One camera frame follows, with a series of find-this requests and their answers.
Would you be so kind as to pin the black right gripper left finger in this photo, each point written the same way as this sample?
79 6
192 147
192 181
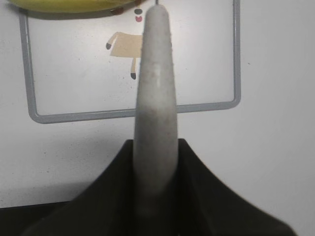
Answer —
105 208

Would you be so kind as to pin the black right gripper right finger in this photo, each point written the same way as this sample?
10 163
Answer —
200 204

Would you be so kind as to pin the yellow plastic banana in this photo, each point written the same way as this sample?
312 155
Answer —
71 6

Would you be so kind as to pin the white grey-rimmed cutting board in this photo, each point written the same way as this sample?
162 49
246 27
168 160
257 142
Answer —
85 66

